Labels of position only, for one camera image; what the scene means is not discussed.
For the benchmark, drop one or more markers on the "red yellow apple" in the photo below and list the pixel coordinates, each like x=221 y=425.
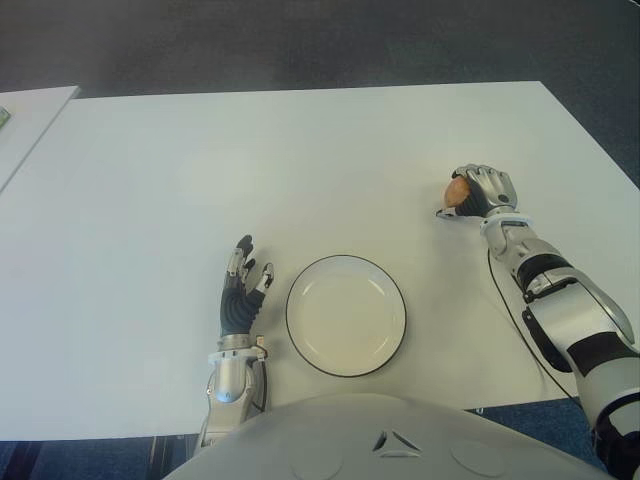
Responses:
x=456 y=194

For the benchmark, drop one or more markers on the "white plate with black rim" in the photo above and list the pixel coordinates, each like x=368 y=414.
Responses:
x=345 y=317

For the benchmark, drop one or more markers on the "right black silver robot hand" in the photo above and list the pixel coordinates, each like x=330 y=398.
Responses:
x=495 y=192

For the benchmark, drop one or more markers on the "white neighbouring table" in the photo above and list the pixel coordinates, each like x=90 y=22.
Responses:
x=30 y=125

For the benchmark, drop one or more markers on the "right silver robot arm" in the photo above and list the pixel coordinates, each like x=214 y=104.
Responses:
x=585 y=325

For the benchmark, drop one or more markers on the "green item on neighbouring table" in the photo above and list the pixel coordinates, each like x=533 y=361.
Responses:
x=3 y=119

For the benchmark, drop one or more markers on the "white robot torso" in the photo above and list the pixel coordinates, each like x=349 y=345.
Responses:
x=390 y=445

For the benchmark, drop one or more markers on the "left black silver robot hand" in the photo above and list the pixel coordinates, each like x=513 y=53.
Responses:
x=237 y=312

